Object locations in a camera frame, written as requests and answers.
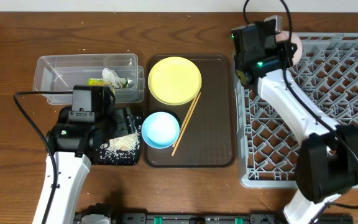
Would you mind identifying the pink bowl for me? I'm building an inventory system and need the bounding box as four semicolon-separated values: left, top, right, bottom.
274;30;303;67

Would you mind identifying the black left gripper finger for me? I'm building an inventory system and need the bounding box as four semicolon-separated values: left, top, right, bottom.
115;109;128;137
124;107;135;134

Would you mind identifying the black rail at table edge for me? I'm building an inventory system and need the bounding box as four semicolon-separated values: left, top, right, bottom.
73;203;354;224

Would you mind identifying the black waste tray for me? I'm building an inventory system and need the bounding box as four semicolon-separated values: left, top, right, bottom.
88;106;144;166

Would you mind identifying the yellow plate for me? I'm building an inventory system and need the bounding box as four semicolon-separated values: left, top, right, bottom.
148;57;202;106

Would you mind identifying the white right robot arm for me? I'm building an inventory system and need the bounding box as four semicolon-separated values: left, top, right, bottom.
231;17;358;223

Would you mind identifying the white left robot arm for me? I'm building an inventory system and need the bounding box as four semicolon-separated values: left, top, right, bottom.
33;85;139;223

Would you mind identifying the grey dishwasher rack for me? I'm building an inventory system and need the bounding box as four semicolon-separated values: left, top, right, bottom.
234;33;358;189

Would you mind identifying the green snack wrapper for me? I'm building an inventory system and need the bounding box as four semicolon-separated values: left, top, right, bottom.
88;78;115;93

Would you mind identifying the wooden chopstick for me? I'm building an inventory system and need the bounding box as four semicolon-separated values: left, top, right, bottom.
172;91;201;148
170;92;202;157

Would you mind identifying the white tissue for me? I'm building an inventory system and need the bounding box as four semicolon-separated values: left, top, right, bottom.
102;68;128;88

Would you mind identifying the brown serving tray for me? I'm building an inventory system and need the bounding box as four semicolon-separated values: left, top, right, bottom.
144;54;236;168

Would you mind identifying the clear plastic waste bin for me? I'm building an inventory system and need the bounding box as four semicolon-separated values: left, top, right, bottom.
33;54;145;104

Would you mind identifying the blue bowl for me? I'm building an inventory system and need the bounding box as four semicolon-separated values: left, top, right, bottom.
141;111;180;149

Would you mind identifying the rice pile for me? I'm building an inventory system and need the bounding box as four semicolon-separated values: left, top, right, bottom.
98;116;143;164

